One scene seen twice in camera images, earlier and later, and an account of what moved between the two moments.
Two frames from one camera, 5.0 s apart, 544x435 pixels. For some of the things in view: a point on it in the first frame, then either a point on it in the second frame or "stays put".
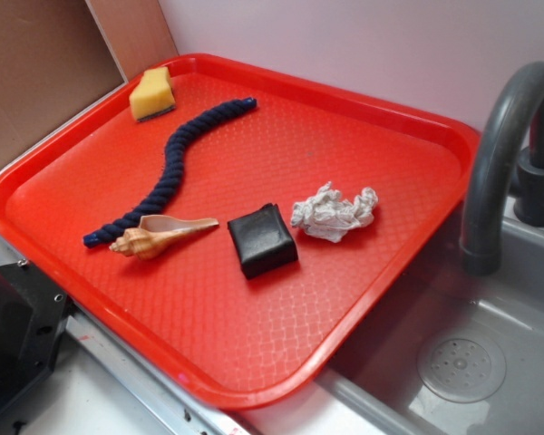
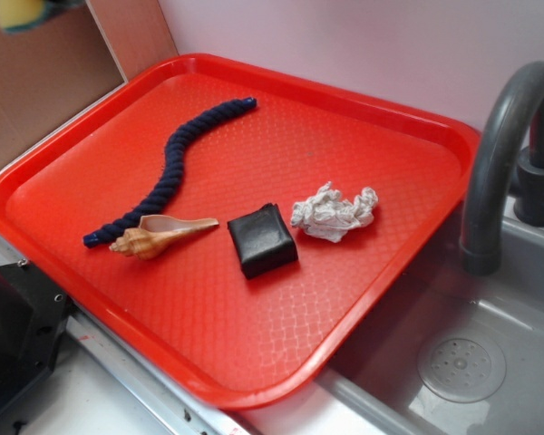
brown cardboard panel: x=43 y=61 stays put
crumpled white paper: x=326 y=216 stays put
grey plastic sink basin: x=466 y=353 stays put
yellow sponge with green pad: x=153 y=96 → x=14 y=16
